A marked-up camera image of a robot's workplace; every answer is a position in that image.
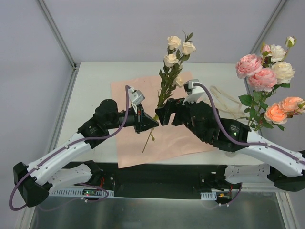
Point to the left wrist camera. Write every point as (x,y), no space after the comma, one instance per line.
(135,96)

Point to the artificial rose bouquet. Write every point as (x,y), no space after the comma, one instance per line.
(178,51)

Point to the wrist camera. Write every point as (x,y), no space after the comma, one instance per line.
(194,92)
(135,96)

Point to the clear glass vase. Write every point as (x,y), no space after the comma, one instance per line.
(230,154)

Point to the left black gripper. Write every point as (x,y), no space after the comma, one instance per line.
(138,120)

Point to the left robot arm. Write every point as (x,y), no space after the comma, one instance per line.
(38,179)

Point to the cream ribbon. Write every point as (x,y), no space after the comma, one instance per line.
(227,103)

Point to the right aluminium frame post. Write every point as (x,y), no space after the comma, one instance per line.
(256,47)

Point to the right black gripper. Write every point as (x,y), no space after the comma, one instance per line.
(176,112)

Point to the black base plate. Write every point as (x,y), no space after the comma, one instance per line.
(168,181)

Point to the left white cable duct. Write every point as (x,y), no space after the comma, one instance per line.
(78,192)

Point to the right white cable duct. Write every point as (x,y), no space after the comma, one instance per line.
(209,195)

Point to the pink wrapping paper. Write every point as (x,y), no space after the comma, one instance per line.
(170,141)

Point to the left aluminium frame post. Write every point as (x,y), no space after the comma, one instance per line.
(56,33)

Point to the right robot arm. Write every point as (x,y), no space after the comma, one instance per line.
(283,168)

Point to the peach rose stem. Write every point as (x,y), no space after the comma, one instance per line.
(268,116)

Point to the cream white rose stem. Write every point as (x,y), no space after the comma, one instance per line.
(281,64)

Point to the aluminium frame post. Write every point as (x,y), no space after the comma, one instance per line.
(256,47)
(56,33)

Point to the pink rose stem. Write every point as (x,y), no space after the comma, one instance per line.
(262,79)

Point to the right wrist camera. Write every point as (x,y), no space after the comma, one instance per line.
(194,92)

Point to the white cable duct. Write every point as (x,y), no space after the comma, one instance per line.
(209,195)
(78,192)

